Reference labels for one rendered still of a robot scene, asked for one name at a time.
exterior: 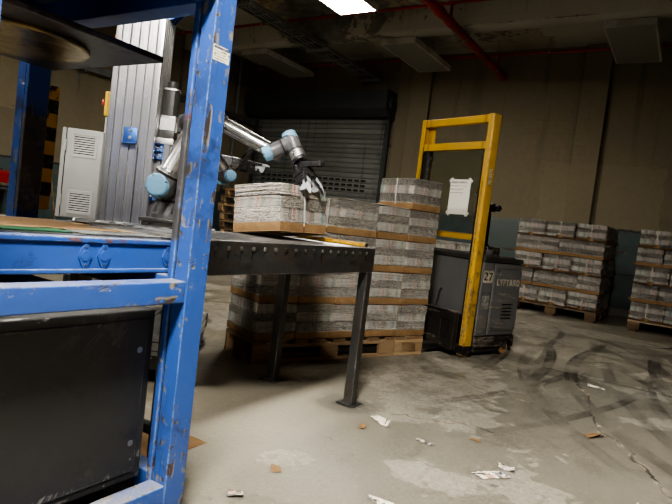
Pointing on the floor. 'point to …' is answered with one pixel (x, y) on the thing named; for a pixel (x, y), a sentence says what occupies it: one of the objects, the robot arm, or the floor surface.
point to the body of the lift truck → (491, 305)
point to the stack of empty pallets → (226, 209)
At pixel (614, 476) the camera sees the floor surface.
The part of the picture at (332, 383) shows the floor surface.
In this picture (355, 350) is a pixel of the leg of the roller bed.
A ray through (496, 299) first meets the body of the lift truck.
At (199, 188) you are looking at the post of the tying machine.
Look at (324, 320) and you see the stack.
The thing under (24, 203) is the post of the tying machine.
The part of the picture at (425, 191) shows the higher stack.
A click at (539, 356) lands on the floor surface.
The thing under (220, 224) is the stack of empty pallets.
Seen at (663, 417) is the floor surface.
